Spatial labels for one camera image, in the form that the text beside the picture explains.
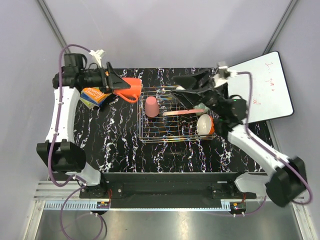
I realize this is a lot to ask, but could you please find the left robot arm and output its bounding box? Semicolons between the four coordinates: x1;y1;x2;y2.
36;49;131;198

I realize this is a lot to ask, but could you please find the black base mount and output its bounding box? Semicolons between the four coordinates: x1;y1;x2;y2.
79;172;257;211

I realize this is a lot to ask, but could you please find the orange book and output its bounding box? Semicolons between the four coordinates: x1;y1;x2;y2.
80;87;111;110

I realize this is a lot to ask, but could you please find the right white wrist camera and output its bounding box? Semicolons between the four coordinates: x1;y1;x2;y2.
213;61;238;88

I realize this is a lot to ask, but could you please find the white scalloped plate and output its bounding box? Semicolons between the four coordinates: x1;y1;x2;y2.
174;86;185;91

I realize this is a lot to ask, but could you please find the white orange bowl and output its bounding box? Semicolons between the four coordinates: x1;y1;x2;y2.
196;114;215;136

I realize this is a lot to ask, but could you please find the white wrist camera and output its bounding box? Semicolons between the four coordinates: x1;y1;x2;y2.
213;61;238;88
89;49;106;68

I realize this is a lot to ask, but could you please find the pink beige plate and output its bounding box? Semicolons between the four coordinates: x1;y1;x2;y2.
162;109;204;116

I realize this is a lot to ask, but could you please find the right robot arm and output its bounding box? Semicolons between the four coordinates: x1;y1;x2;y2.
170;68;313;207

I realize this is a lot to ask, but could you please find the pink plastic cup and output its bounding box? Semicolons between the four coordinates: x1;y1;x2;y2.
145;96;159;118

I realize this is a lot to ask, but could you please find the white board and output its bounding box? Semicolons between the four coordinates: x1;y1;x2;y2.
229;51;294;123

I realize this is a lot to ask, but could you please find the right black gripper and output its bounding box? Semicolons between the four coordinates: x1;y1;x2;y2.
171;68;226;118

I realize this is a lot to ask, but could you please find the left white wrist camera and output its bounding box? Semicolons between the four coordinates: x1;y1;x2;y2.
89;49;106;68

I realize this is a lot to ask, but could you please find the aluminium rail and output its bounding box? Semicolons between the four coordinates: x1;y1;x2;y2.
32;181;306;213

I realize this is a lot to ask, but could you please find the orange mug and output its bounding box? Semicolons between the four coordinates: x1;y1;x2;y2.
113;77;142;104

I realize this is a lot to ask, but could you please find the wire dish rack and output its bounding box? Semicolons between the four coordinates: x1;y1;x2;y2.
137;85;217;143

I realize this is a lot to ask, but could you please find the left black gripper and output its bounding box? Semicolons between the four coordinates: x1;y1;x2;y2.
80;62;130;94

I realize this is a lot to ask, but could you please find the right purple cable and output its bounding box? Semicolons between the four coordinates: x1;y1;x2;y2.
207;71;313;217

